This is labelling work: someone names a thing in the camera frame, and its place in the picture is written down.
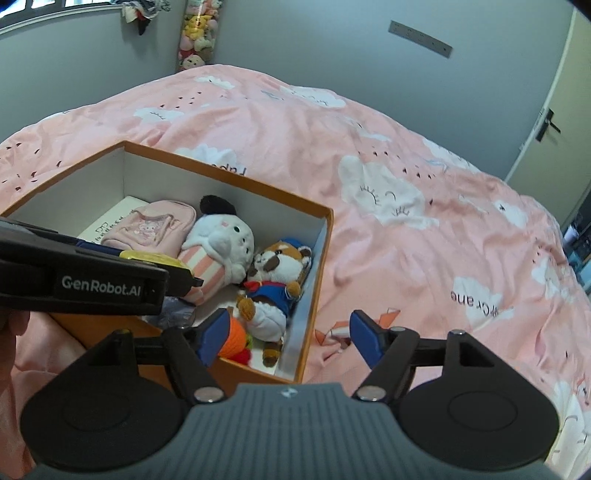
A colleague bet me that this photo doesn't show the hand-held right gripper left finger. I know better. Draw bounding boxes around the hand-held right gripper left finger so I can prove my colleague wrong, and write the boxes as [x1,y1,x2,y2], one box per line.
[89,308,232,405]

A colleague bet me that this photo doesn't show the white box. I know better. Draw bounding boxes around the white box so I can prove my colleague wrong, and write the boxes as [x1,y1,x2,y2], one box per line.
[76,195,151,246]

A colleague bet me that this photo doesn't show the orange knitted toy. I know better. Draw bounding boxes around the orange knitted toy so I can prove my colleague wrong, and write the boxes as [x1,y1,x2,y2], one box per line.
[217,318,253,368]

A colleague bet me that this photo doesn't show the clear tube of plush toys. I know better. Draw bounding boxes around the clear tube of plush toys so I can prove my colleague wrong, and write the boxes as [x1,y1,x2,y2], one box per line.
[177,0,225,73]

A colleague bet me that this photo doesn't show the pile of clothes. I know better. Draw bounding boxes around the pile of clothes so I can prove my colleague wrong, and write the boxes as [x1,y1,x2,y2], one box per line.
[121,0,173,36]

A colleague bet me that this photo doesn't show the grey wall socket strip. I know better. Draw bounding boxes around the grey wall socket strip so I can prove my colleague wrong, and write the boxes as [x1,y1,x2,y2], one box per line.
[389,20,454,60]

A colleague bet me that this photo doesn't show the pink printed blanket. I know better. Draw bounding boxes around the pink printed blanket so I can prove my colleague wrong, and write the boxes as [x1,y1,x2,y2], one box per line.
[0,65,591,480]

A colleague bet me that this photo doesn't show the cream door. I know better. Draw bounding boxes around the cream door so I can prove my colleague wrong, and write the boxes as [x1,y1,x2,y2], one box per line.
[503,8,591,186]

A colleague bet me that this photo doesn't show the small yellow toy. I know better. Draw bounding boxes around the small yellow toy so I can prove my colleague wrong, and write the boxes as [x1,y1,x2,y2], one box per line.
[119,248,186,271]

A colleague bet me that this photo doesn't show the white pink striped plush toy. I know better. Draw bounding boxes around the white pink striped plush toy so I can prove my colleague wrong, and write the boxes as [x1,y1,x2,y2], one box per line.
[178,194,256,306]

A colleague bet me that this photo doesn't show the window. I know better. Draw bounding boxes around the window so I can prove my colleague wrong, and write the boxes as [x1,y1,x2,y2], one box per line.
[0,0,123,33]

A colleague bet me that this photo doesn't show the brown raccoon plush toy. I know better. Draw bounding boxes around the brown raccoon plush toy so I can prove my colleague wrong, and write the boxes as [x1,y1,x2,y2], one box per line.
[235,237,314,368]

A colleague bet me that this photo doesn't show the person's left forearm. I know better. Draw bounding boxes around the person's left forearm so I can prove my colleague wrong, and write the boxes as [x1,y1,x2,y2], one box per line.
[0,310,31,371]

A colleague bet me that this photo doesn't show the black door handle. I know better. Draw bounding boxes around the black door handle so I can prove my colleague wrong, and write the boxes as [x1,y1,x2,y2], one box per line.
[535,109,562,142]

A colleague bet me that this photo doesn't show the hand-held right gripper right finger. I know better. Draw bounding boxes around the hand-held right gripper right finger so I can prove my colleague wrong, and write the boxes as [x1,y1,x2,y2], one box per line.
[349,310,500,402]

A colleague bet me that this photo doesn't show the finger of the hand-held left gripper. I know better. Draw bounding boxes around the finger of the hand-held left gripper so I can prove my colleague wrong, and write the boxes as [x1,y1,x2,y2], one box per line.
[0,220,154,269]
[163,267,205,298]

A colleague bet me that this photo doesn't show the clear plastic bag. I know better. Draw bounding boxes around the clear plastic bag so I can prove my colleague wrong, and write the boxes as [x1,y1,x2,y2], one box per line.
[152,298,195,331]

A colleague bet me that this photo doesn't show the small pink bag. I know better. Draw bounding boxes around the small pink bag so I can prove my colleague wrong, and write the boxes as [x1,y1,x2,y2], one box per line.
[100,200,197,260]

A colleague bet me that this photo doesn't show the orange cardboard box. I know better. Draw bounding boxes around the orange cardboard box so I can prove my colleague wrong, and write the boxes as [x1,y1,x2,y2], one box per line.
[0,141,334,385]

